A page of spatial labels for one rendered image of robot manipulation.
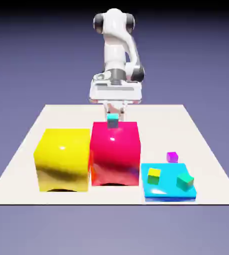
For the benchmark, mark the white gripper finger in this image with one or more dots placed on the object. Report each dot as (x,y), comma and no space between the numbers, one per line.
(106,109)
(122,110)

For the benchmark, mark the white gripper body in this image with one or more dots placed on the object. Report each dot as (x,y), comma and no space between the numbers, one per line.
(115,93)

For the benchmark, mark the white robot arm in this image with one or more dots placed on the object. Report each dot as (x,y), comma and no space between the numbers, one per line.
(116,49)

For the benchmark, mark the small cyan cube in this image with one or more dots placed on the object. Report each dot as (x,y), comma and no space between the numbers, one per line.
(112,120)

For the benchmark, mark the small purple cube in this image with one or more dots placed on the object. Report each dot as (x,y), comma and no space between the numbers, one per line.
(172,157)

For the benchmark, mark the small yellow cube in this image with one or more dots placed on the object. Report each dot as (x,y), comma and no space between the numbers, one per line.
(154,176)

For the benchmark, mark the small green cube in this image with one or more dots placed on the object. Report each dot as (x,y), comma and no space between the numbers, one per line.
(184,181)

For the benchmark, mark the large pink box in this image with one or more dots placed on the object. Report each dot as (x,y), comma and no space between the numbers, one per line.
(114,153)

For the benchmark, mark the large yellow box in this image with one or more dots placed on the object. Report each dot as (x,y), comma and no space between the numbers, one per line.
(62,159)

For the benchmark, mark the large flat cyan box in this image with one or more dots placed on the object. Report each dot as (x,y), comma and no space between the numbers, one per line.
(166,189)

